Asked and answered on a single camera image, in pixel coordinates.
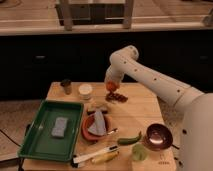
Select orange-red apple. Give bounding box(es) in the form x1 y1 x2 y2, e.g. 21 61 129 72
106 81 119 92

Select yellow corn cob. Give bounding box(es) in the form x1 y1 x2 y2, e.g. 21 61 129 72
91 151 119 164

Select green plastic cup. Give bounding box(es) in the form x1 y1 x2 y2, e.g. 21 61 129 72
132 144 147 161

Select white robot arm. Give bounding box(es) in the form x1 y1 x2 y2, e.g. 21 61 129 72
105 45 213 171

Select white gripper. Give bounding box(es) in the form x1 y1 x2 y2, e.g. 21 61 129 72
105 66 124 83

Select dark small cup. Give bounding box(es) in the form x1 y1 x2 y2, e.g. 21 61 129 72
60 79 72 95

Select white paper cup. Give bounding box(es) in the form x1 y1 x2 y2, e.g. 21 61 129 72
78 84 93 100

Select grey sponge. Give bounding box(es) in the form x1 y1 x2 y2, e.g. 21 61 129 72
51 117 68 138

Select metal spoon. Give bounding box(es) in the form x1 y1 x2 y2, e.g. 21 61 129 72
106 128 118 135

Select green plastic tray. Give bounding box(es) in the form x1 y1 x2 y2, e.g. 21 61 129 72
18 100 84 162

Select copper metal bowl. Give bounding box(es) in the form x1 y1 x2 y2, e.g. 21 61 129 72
143 123 173 151

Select grey folded cloth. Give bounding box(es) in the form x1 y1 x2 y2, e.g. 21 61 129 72
88 110 106 136

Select red-brown bowl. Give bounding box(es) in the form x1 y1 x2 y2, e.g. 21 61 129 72
81 115 111 141

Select green chili pepper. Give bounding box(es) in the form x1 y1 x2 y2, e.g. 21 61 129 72
117 132 142 145

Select wooden chair legs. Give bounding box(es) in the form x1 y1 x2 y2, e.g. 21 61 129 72
55 0 134 31

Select brown grape bunch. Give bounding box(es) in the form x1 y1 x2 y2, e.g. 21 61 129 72
105 92 128 103

